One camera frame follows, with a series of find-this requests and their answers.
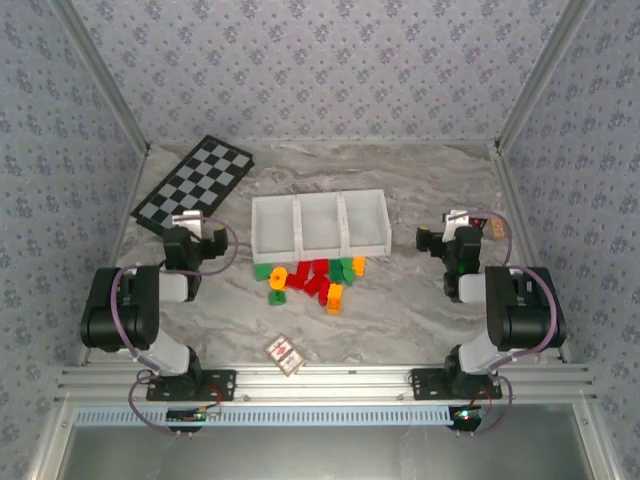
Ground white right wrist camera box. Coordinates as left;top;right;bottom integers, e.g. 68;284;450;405
442;209;470;241

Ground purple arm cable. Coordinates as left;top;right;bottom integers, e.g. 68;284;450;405
110;215;251;437
449;212;557;437

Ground aluminium side rail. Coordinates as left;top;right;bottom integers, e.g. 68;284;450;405
489;144;571;364
77;144;151;369

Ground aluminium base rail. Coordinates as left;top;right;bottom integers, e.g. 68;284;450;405
54;364;599;404

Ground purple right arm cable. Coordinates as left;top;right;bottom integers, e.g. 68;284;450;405
449;212;557;437

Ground grey slotted cable duct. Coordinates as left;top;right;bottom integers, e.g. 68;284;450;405
73;405;454;427

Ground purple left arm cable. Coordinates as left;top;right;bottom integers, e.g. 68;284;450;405
110;215;251;437

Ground black and grey chessboard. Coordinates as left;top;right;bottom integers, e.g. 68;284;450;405
130;134;257;239

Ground aluminium corner post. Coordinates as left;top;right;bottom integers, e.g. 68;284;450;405
49;0;152;154
493;0;599;154

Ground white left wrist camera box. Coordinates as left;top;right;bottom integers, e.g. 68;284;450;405
172;209;204;240

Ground small card box red print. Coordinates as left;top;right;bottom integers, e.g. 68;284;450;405
263;333;307;377

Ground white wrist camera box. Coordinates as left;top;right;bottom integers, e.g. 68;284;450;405
172;209;204;240
442;209;470;241

